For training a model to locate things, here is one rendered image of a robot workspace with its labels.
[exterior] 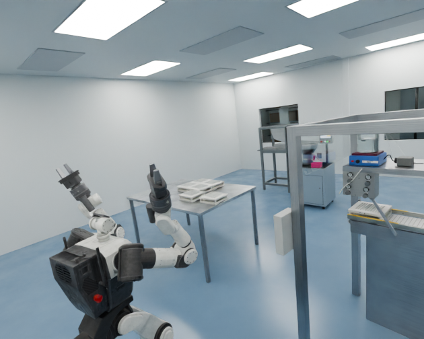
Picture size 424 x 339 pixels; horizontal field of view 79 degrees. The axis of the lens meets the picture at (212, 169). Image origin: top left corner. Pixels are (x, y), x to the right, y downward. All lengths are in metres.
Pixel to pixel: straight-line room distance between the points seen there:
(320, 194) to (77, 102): 4.89
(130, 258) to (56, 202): 4.55
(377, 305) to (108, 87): 5.65
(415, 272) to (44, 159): 5.36
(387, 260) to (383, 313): 0.47
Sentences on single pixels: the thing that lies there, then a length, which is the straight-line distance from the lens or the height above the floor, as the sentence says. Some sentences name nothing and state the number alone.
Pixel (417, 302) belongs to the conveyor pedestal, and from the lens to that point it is 2.58.
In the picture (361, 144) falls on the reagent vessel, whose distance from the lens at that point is 2.23.
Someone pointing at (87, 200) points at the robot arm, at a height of 1.43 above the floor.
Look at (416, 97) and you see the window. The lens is 7.31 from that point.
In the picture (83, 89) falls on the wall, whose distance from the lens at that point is 5.89.
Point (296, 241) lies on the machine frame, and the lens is 1.81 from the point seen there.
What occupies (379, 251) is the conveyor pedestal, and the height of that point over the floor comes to 0.66.
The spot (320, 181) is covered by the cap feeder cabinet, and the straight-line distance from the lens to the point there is 4.92.
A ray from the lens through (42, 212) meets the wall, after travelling 5.63.
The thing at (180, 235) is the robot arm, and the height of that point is 1.28.
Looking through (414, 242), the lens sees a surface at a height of 0.82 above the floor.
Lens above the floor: 1.79
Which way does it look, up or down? 11 degrees down
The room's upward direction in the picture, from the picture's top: 7 degrees counter-clockwise
